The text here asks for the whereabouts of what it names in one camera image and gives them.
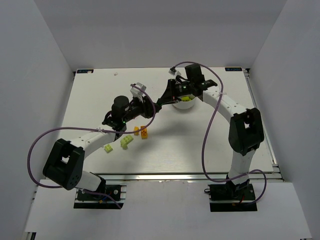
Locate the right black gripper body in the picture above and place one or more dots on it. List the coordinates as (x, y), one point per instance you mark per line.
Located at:
(171, 90)

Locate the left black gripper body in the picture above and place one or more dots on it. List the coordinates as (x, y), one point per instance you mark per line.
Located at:
(148, 109)

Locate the lime green lego brick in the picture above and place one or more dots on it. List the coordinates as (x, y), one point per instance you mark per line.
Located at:
(186, 99)

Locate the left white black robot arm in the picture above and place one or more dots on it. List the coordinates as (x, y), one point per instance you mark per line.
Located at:
(65, 162)

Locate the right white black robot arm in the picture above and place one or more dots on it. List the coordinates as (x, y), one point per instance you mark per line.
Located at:
(245, 125)

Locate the white round divided container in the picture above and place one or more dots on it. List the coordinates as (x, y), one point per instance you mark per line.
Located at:
(182, 105)

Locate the small orange lego brick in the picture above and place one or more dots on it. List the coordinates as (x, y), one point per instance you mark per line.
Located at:
(136, 130)

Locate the orange yellow lego brick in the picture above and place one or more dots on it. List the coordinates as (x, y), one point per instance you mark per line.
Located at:
(143, 132)

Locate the pale green lego brick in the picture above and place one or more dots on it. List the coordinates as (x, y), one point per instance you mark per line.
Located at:
(125, 141)

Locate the right blue table label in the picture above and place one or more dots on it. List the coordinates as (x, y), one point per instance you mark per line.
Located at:
(233, 69)

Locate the blue table label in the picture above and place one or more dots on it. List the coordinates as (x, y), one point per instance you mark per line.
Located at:
(233, 69)
(84, 71)

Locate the small pale green lego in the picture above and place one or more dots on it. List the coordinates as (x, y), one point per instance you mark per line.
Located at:
(108, 148)

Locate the left blue table label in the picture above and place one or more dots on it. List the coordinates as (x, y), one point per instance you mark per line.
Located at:
(84, 71)

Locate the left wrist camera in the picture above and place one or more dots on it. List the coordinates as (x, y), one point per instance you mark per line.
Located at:
(137, 90)

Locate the aluminium front rail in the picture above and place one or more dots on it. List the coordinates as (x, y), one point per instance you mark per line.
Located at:
(192, 177)

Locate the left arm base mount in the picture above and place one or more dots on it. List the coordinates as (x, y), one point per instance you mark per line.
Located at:
(112, 199)

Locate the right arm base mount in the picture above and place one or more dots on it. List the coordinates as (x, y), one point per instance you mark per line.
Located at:
(221, 200)

